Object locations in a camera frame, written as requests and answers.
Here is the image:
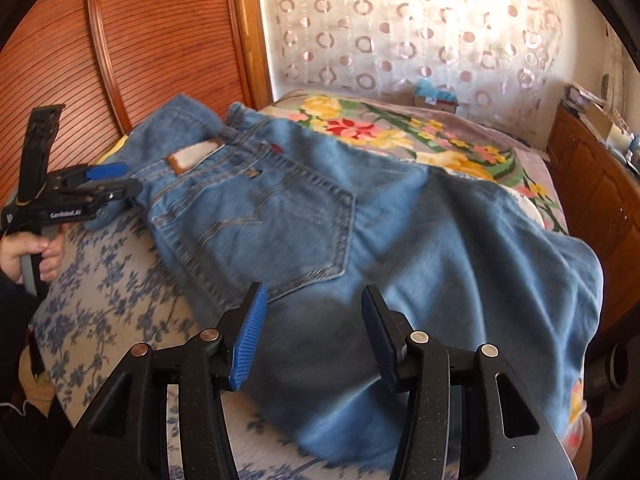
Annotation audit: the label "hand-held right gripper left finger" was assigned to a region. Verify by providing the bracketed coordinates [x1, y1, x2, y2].
[50, 281, 269, 480]

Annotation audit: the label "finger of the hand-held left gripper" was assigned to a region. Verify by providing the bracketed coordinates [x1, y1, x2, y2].
[92, 178, 143, 206]
[75, 161, 127, 182]

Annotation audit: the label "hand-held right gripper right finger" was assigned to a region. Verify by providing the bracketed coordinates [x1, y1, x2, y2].
[361, 284, 576, 480]

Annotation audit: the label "blue denim pants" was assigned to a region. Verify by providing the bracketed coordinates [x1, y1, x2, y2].
[82, 92, 604, 467]

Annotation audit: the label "person's left forearm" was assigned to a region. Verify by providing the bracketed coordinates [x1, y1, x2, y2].
[0, 270, 33, 411]

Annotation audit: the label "person's left hand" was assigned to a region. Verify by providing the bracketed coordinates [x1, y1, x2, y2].
[0, 234, 66, 286]

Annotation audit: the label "yellow plush toy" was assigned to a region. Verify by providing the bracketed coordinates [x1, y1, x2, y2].
[96, 149, 132, 167]

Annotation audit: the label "blue floral bedsheet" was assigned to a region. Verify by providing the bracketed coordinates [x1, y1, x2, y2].
[20, 205, 401, 480]

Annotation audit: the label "colourful floral blanket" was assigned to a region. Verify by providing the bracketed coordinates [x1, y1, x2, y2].
[257, 89, 593, 463]

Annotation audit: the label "dark round appliance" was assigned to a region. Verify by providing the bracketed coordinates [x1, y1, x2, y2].
[584, 342, 632, 407]

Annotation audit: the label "cardboard box with blue cloth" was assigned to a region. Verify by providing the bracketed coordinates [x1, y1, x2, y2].
[412, 80, 459, 114]

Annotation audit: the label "wooden cabinet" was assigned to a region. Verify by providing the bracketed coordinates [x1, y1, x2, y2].
[546, 105, 640, 283]

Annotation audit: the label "circle-patterned sheer curtain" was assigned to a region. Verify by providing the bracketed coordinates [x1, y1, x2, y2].
[254, 0, 568, 111]

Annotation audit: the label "clutter of papers and boxes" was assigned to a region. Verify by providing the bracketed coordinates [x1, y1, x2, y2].
[564, 55, 640, 163]

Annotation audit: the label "black strap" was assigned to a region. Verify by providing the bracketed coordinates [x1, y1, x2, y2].
[27, 330, 47, 377]

